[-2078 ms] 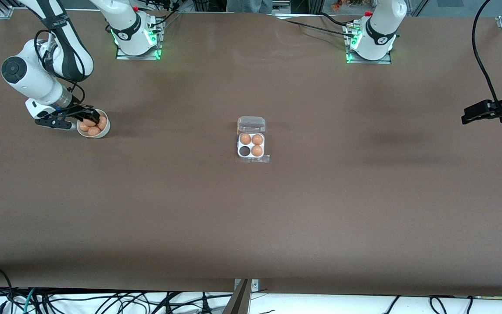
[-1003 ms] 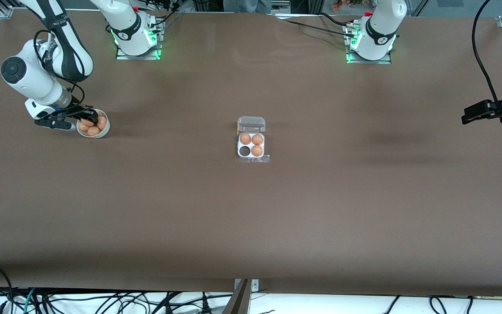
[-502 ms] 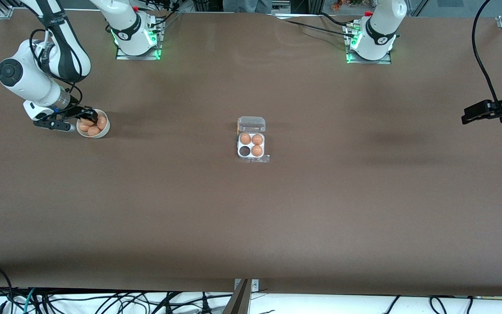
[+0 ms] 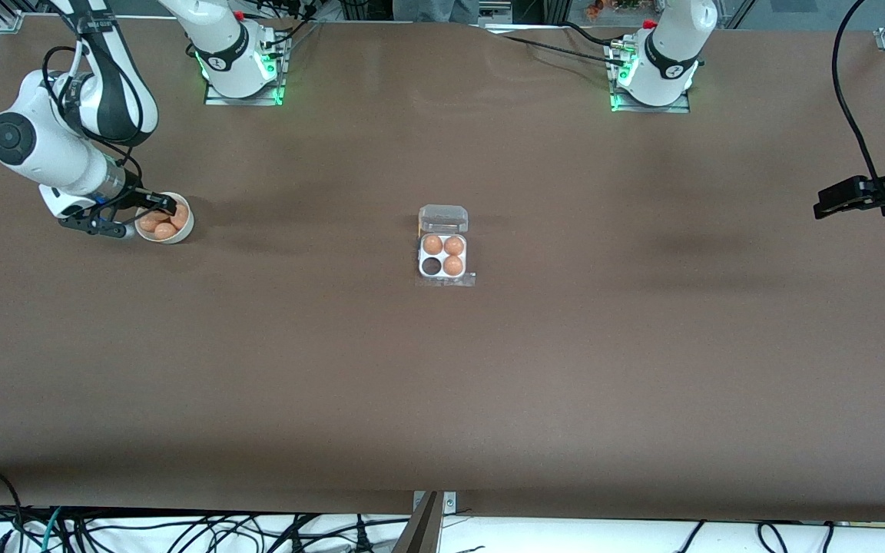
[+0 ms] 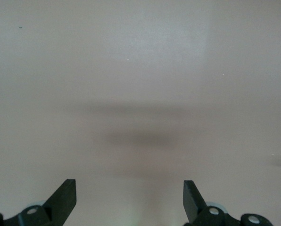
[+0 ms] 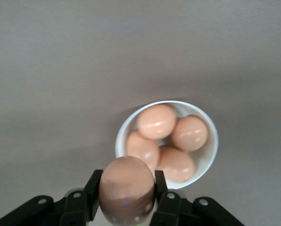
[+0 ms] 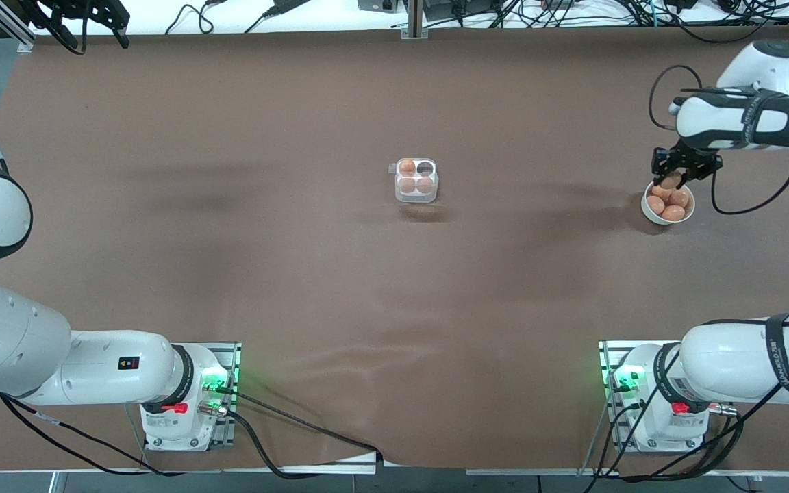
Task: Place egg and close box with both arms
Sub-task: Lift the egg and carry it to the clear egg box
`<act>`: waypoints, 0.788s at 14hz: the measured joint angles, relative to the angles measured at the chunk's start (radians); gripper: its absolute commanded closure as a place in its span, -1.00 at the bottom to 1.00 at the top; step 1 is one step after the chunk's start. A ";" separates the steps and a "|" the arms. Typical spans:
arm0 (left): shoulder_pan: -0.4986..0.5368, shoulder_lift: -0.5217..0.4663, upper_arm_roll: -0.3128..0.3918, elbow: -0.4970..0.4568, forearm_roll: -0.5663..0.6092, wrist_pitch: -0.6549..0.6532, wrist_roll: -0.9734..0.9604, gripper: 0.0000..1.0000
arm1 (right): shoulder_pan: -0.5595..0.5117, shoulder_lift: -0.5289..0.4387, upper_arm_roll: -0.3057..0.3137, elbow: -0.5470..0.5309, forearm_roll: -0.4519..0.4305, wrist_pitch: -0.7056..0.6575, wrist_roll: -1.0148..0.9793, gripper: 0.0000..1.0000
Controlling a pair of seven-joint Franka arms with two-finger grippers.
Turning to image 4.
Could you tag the silver metal bracket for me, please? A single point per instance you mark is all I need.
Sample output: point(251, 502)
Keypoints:
point(450, 503)

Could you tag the orange background object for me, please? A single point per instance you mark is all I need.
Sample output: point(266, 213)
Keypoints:
point(594, 9)

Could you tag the clear plastic egg carton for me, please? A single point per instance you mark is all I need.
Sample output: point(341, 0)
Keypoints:
point(442, 217)

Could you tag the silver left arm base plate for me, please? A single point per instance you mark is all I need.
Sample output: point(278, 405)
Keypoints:
point(681, 106)

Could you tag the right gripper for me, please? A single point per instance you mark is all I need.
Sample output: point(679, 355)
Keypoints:
point(132, 185)

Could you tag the white round bowl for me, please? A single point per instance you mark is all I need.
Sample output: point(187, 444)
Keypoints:
point(179, 235)

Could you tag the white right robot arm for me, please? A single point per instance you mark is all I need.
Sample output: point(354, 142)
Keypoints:
point(43, 150)

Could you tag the brown table cover sheet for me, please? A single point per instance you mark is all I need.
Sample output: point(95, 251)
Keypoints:
point(565, 384)

